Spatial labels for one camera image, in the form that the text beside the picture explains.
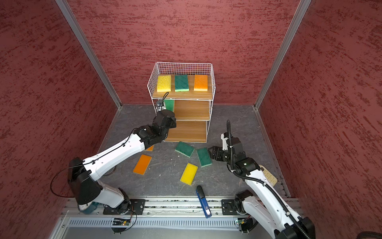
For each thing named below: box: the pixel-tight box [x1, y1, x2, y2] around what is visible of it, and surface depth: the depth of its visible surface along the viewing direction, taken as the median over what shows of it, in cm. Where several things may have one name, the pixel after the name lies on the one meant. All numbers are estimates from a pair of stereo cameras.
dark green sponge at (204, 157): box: [195, 147, 213, 168], surface depth 93 cm
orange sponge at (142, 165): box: [132, 154, 153, 176], surface depth 89 cm
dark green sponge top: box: [174, 141, 195, 158], surface depth 97 cm
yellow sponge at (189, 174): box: [180, 162, 199, 186], surface depth 87 cm
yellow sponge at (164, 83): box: [156, 74, 172, 93], surface depth 72 cm
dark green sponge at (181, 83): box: [175, 74, 190, 93], surface depth 73 cm
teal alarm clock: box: [78, 201, 100, 215], surface depth 72 cm
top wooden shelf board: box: [153, 74, 213, 101], surface depth 71 cm
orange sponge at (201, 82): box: [193, 74, 209, 92], surface depth 74 cm
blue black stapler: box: [195, 185, 212, 219], surface depth 75 cm
